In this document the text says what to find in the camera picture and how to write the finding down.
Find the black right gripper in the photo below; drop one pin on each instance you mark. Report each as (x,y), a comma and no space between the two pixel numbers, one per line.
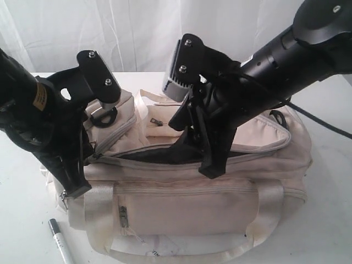
(209,117)

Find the white backdrop curtain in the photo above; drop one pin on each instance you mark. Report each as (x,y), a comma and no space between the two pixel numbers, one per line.
(135,36)

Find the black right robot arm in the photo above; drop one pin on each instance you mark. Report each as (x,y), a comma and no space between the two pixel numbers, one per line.
(315,47)

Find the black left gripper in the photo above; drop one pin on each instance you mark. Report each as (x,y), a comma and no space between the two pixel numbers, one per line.
(31,118)

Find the cream fabric duffel bag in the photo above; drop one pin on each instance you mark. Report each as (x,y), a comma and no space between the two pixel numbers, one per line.
(139,187)

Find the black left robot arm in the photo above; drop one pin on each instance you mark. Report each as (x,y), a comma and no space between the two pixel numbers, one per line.
(36,117)

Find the silver black marker pen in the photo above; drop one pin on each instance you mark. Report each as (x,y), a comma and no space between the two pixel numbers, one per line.
(60,242)

